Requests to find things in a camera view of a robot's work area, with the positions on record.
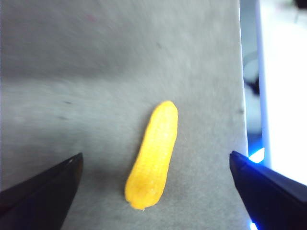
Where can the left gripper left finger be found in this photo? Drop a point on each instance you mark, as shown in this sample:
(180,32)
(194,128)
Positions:
(40,196)

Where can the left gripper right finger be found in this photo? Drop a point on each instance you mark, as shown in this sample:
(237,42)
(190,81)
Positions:
(271,198)

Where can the yellow corn cob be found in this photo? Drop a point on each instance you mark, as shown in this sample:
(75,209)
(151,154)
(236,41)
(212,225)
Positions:
(154,158)

